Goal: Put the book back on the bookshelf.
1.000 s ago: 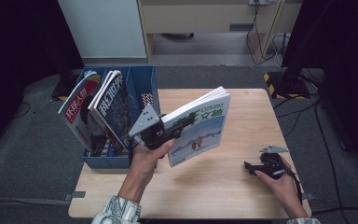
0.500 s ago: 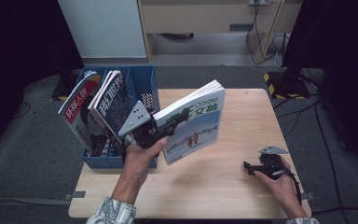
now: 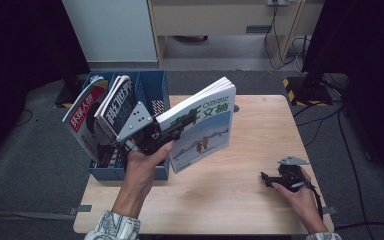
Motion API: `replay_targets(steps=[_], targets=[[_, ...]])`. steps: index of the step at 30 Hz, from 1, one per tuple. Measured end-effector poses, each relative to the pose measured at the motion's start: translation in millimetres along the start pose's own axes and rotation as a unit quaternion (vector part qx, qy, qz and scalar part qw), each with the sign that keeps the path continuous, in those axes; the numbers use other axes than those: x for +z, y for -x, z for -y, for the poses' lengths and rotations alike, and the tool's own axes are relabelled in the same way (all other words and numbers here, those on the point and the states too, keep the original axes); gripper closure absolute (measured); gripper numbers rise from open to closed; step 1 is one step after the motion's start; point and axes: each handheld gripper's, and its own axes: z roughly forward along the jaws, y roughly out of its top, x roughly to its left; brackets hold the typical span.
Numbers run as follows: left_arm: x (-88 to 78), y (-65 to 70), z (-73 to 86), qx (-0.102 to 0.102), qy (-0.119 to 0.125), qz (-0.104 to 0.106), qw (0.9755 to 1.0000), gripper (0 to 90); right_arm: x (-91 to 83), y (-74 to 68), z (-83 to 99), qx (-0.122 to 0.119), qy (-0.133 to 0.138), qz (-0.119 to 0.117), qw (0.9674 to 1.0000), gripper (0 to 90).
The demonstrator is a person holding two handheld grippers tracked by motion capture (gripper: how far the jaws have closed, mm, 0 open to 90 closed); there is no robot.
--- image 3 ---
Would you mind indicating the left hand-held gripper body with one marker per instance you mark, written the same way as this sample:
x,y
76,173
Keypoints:
x,y
135,121

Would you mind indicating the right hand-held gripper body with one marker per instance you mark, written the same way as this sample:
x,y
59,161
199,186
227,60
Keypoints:
x,y
293,160

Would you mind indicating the dark blue cover magazine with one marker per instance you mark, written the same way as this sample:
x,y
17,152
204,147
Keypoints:
x,y
120,106

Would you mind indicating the snow scene cover magazine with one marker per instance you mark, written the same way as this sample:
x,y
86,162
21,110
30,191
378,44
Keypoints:
x,y
203,126

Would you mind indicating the blue plastic file rack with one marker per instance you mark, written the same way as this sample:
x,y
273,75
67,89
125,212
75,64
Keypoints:
x,y
153,85

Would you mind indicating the portrait cover magazine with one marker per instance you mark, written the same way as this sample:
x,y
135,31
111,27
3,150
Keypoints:
x,y
80,116

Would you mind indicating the person's right hand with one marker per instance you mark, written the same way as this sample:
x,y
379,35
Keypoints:
x,y
305,200

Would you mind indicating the person's left hand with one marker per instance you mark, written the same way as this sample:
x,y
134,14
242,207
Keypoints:
x,y
143,176

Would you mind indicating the dark round table grommet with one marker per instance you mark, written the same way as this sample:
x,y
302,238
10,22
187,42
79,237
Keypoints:
x,y
237,108

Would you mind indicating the grey tape strip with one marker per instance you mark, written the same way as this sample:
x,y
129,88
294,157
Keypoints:
x,y
81,209
330,210

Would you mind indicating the black stand with striped tape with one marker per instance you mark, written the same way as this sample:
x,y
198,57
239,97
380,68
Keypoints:
x,y
310,93

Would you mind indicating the black stand base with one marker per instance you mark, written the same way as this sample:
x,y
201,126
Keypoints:
x,y
67,98

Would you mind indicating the beige wooden desk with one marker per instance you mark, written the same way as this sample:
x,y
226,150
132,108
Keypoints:
x,y
213,20

